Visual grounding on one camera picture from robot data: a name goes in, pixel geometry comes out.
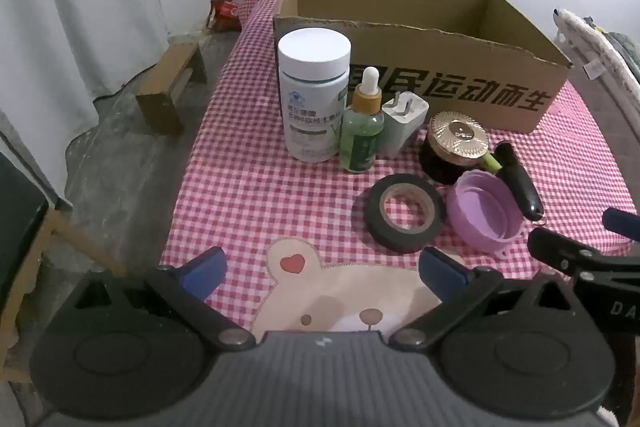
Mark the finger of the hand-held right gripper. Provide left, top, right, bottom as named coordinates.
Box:
left=527, top=227, right=640, bottom=280
left=601, top=207, right=640, bottom=239

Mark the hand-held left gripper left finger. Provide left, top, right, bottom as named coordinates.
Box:
left=75, top=246, right=257, bottom=353

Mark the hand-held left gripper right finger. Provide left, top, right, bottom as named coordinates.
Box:
left=389, top=246, right=582, bottom=353

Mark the purple plastic lid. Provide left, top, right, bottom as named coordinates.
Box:
left=446, top=170, right=526, bottom=258

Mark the black handle tool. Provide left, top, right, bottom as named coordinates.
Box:
left=482, top=141, right=545, bottom=223

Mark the black tape roll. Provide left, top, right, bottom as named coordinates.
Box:
left=352, top=173, right=447, bottom=254

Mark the gold lid cosmetic jar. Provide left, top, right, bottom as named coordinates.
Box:
left=419, top=111, right=493, bottom=186

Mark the white charger plug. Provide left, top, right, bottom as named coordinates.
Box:
left=381, top=91, right=430, bottom=156

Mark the green dropper bottle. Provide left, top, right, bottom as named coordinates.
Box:
left=340, top=67, right=386, bottom=174

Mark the white supplement bottle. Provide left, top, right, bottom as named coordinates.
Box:
left=277, top=28, right=352, bottom=164

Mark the brown cardboard box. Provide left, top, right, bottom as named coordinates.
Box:
left=272, top=0, right=574, bottom=135

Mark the white folded quilt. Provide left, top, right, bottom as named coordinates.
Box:
left=552, top=8, right=640, bottom=132

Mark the grey folded blanket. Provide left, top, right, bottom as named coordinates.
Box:
left=595, top=27, right=640, bottom=80

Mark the small wooden stool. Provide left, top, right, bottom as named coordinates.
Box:
left=135, top=42, right=208, bottom=138

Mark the wooden chair dark seat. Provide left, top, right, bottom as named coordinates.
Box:
left=0, top=152, right=126, bottom=388

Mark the red snack package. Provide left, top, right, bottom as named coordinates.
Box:
left=206, top=0, right=242, bottom=32

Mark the white curtain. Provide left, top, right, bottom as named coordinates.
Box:
left=0, top=0, right=211, bottom=208

